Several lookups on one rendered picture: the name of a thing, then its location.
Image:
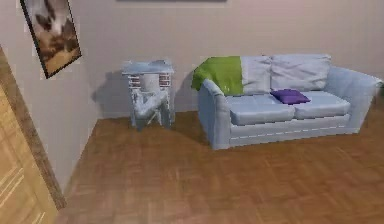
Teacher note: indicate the pale blue side table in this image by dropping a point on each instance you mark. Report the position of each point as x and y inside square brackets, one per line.
[150, 96]

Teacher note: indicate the light wooden room door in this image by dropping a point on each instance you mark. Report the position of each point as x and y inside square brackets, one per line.
[16, 173]

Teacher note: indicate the green blanket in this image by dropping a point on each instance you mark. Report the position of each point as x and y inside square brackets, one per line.
[223, 75]

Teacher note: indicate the pale blue two-seat sofa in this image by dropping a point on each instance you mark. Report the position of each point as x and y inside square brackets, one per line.
[260, 113]

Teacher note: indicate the purple cushion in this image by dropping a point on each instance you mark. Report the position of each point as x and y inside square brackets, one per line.
[290, 96]

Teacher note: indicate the black framed wall picture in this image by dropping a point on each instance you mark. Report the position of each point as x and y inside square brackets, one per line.
[53, 36]

